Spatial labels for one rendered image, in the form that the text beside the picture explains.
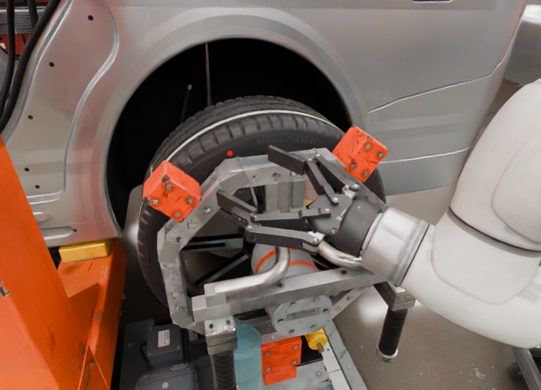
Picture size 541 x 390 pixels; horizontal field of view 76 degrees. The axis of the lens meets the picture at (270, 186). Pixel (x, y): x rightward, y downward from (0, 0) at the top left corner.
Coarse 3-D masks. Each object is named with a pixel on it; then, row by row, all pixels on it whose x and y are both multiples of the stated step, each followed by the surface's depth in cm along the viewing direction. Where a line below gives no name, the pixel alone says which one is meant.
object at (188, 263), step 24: (264, 192) 83; (336, 192) 89; (192, 240) 85; (216, 240) 86; (240, 240) 88; (192, 264) 98; (216, 264) 110; (240, 264) 116; (192, 288) 89; (264, 312) 101
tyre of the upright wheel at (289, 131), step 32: (256, 96) 90; (192, 128) 82; (224, 128) 74; (256, 128) 73; (288, 128) 74; (320, 128) 77; (160, 160) 82; (192, 160) 72; (384, 192) 91; (160, 224) 77; (160, 288) 86
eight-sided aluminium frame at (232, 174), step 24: (216, 168) 71; (240, 168) 67; (264, 168) 68; (360, 192) 77; (192, 216) 69; (168, 240) 70; (168, 264) 74; (168, 288) 76; (360, 288) 94; (336, 312) 96; (264, 336) 93; (288, 336) 96
